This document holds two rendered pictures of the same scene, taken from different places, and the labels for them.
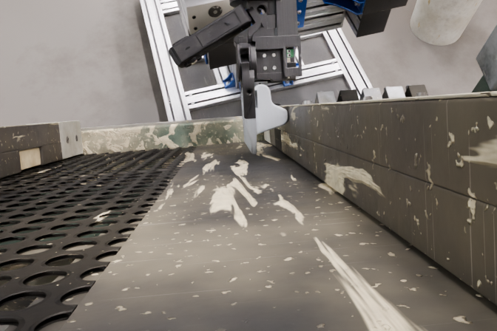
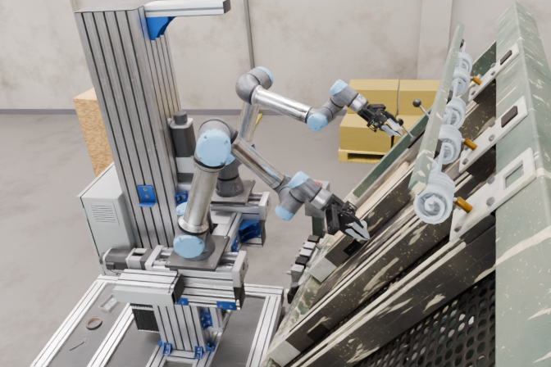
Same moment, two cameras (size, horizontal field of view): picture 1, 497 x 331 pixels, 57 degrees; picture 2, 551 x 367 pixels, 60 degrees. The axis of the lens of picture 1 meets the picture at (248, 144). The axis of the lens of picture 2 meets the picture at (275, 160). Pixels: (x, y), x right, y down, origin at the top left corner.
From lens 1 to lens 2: 1.50 m
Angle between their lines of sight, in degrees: 51
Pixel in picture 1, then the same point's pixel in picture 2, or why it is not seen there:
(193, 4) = (239, 268)
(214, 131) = (307, 296)
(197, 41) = (335, 220)
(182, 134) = (302, 308)
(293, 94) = (232, 324)
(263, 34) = (339, 208)
